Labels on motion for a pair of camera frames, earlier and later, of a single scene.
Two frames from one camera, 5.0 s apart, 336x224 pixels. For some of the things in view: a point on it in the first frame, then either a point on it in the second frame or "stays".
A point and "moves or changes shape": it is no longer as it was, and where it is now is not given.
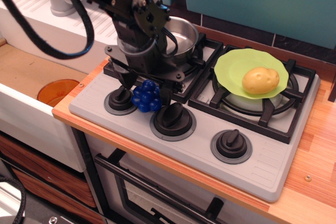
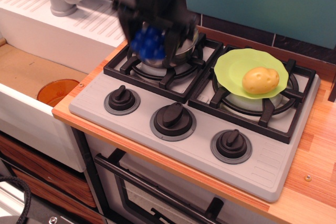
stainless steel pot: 187,34 stays
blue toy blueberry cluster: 146,97 moves or changes shape
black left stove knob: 119,102 stays
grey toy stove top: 247,144 stays
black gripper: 153,66 -> 137,4
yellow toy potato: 260,80 stays
